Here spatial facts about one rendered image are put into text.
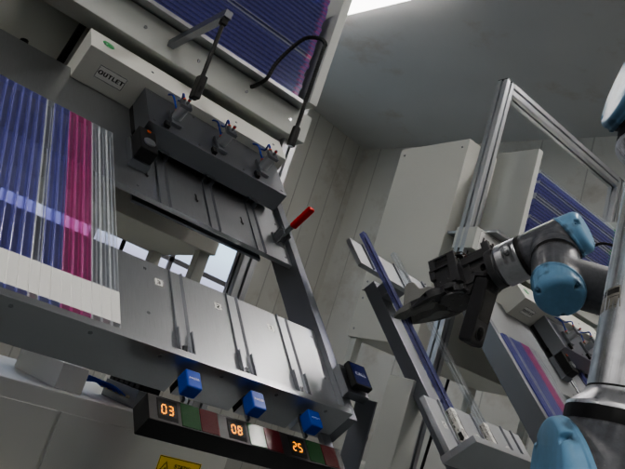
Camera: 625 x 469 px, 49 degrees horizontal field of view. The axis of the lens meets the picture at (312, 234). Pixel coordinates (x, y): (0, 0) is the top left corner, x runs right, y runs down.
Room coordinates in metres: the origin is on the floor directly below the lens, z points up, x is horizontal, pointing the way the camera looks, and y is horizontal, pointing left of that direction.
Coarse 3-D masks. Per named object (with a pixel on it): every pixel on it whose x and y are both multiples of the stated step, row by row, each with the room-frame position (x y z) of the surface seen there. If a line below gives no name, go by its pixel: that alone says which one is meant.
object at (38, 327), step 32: (0, 288) 0.80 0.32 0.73; (0, 320) 0.83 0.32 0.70; (32, 320) 0.83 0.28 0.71; (64, 320) 0.84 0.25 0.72; (96, 320) 0.87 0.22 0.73; (64, 352) 0.89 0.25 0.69; (96, 352) 0.90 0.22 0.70; (128, 352) 0.91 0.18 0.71; (160, 352) 0.92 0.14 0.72; (160, 384) 0.97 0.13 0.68; (224, 384) 1.00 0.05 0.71; (256, 384) 1.01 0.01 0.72; (288, 416) 1.09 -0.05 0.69; (320, 416) 1.11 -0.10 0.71
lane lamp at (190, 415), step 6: (180, 408) 0.92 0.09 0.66; (186, 408) 0.93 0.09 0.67; (192, 408) 0.94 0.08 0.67; (186, 414) 0.92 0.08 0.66; (192, 414) 0.93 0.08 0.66; (198, 414) 0.94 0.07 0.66; (186, 420) 0.92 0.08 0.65; (192, 420) 0.92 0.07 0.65; (198, 420) 0.93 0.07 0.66; (186, 426) 0.91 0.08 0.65; (192, 426) 0.92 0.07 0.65; (198, 426) 0.92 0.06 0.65
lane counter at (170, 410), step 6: (162, 402) 0.91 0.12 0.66; (168, 402) 0.92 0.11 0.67; (174, 402) 0.92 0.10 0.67; (162, 408) 0.90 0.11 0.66; (168, 408) 0.91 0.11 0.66; (174, 408) 0.92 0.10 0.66; (162, 414) 0.90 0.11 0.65; (168, 414) 0.90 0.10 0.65; (174, 414) 0.91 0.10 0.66; (168, 420) 0.90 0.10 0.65; (174, 420) 0.90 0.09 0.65
